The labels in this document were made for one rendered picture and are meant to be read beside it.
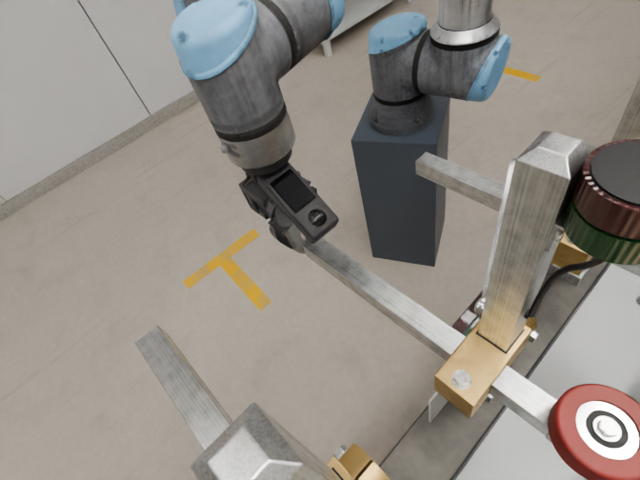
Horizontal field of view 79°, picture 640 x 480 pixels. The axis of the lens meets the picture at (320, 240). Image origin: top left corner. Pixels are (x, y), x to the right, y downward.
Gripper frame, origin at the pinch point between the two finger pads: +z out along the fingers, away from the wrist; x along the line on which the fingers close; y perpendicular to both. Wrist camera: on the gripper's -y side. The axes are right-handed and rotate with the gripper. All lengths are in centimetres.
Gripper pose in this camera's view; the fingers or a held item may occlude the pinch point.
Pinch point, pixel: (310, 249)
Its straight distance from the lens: 64.6
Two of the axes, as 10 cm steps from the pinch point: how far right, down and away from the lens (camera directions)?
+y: -6.7, -4.7, 5.7
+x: -7.1, 6.3, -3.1
